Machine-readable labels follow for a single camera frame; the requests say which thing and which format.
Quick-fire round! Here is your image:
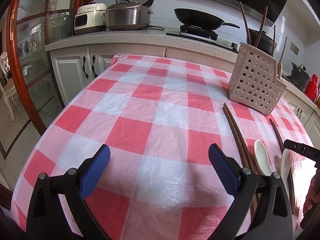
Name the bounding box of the brown wooden chopstick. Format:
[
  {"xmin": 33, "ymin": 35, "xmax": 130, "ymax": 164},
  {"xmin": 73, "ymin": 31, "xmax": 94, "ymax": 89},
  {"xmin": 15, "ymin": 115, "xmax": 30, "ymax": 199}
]
[
  {"xmin": 222, "ymin": 106, "xmax": 257, "ymax": 214},
  {"xmin": 256, "ymin": 6, "xmax": 268, "ymax": 48},
  {"xmin": 279, "ymin": 37, "xmax": 288, "ymax": 66},
  {"xmin": 224, "ymin": 103, "xmax": 259, "ymax": 214},
  {"xmin": 240, "ymin": 2, "xmax": 252, "ymax": 45},
  {"xmin": 271, "ymin": 119, "xmax": 295, "ymax": 207},
  {"xmin": 271, "ymin": 25, "xmax": 276, "ymax": 56},
  {"xmin": 269, "ymin": 118, "xmax": 285, "ymax": 145}
]

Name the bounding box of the red thermos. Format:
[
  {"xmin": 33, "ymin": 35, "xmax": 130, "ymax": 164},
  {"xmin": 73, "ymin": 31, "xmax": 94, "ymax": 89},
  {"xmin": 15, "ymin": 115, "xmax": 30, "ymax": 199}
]
[{"xmin": 304, "ymin": 74, "xmax": 319, "ymax": 100}]

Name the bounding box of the silver pressure cooker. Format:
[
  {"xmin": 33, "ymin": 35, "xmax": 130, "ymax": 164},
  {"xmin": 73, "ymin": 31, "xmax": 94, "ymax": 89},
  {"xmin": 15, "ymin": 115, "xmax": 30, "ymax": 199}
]
[{"xmin": 104, "ymin": 1, "xmax": 153, "ymax": 31}]

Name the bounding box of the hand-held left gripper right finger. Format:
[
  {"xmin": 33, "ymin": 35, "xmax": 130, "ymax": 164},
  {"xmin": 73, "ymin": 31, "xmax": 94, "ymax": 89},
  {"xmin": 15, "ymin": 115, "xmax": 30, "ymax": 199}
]
[{"xmin": 208, "ymin": 144, "xmax": 295, "ymax": 240}]

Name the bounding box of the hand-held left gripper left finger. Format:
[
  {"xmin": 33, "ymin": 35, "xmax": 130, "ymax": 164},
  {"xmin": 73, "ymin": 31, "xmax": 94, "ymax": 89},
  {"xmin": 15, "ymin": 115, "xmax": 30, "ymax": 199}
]
[{"xmin": 26, "ymin": 144, "xmax": 111, "ymax": 240}]

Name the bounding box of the grey stockpot with lid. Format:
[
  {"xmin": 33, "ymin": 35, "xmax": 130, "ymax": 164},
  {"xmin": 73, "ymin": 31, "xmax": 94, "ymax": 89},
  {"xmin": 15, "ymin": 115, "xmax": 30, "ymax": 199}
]
[{"xmin": 290, "ymin": 62, "xmax": 312, "ymax": 92}]

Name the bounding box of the white perforated utensil basket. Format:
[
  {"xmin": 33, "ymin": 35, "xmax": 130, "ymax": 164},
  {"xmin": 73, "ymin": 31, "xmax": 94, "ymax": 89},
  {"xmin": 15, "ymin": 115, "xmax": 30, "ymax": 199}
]
[{"xmin": 228, "ymin": 42, "xmax": 288, "ymax": 116}]

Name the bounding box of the black glass gas cooktop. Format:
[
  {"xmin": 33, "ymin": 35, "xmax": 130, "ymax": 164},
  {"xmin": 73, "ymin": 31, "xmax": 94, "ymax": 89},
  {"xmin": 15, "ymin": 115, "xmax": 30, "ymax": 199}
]
[{"xmin": 165, "ymin": 24, "xmax": 240, "ymax": 53}]

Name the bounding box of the black lidded pot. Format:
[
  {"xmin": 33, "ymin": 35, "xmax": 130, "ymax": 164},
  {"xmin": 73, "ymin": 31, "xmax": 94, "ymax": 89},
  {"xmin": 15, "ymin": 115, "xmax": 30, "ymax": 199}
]
[{"xmin": 246, "ymin": 29, "xmax": 278, "ymax": 55}]

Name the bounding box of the wooden framed glass door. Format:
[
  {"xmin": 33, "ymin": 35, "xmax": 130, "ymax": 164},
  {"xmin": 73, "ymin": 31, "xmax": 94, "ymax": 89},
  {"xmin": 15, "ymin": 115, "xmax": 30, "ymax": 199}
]
[{"xmin": 5, "ymin": 0, "xmax": 87, "ymax": 133}]

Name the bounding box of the person's right hand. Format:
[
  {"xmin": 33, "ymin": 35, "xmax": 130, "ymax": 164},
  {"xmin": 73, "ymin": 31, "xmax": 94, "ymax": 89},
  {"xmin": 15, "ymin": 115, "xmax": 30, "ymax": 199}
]
[{"xmin": 303, "ymin": 172, "xmax": 317, "ymax": 213}]

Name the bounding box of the white countertop cooker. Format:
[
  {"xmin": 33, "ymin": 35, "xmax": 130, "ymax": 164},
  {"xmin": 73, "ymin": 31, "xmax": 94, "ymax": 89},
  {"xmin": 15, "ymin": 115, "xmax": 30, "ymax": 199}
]
[{"xmin": 74, "ymin": 2, "xmax": 107, "ymax": 35}]

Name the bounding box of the black wok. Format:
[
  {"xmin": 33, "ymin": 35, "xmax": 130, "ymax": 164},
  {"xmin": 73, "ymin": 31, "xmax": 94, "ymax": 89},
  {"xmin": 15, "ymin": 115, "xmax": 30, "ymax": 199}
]
[{"xmin": 174, "ymin": 8, "xmax": 240, "ymax": 30}]

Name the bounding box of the white ceramic spoon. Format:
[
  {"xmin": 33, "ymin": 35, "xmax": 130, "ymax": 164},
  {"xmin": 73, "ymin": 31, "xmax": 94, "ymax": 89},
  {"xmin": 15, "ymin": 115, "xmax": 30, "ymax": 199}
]
[
  {"xmin": 254, "ymin": 140, "xmax": 273, "ymax": 177},
  {"xmin": 279, "ymin": 149, "xmax": 291, "ymax": 184}
]

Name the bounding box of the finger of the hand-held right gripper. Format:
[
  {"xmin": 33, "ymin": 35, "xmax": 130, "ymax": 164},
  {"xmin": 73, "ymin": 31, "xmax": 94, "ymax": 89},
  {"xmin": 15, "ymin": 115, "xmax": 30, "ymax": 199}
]
[{"xmin": 284, "ymin": 139, "xmax": 320, "ymax": 162}]

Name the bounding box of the red white checked tablecloth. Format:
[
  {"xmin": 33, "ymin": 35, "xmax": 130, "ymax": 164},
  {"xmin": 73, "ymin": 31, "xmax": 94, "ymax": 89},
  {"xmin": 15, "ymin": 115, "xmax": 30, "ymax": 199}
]
[{"xmin": 10, "ymin": 54, "xmax": 315, "ymax": 240}]

